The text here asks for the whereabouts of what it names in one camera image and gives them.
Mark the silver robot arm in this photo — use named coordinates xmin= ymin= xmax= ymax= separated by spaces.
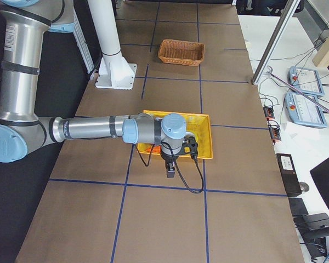
xmin=0 ymin=1 xmax=187 ymax=178

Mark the lower teach pendant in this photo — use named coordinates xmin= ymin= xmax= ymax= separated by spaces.
xmin=285 ymin=92 xmax=327 ymax=129

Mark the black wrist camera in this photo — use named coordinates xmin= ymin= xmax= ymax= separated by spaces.
xmin=183 ymin=136 xmax=198 ymax=160

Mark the white pedestal column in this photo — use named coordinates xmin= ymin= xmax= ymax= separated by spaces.
xmin=88 ymin=0 xmax=137 ymax=90

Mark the black camera cable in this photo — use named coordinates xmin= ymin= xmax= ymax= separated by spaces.
xmin=135 ymin=145 xmax=205 ymax=194

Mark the black rectangular box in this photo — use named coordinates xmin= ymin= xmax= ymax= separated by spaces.
xmin=276 ymin=153 xmax=302 ymax=197

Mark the upper teach pendant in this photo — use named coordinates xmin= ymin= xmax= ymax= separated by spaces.
xmin=288 ymin=66 xmax=325 ymax=97

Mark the aluminium frame post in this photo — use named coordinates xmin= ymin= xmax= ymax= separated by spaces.
xmin=251 ymin=0 xmax=300 ymax=85

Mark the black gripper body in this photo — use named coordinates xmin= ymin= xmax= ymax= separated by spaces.
xmin=161 ymin=150 xmax=179 ymax=168

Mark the brown wicker basket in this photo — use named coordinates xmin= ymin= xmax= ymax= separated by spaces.
xmin=158 ymin=39 xmax=205 ymax=66

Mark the yellow plastic basket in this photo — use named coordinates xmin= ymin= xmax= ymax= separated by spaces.
xmin=137 ymin=110 xmax=213 ymax=159

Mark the teach pendant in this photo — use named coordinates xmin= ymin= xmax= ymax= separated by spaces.
xmin=285 ymin=92 xmax=327 ymax=129
xmin=288 ymin=66 xmax=325 ymax=97

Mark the orange toy carrot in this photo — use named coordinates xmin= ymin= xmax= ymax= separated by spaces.
xmin=145 ymin=146 xmax=161 ymax=154

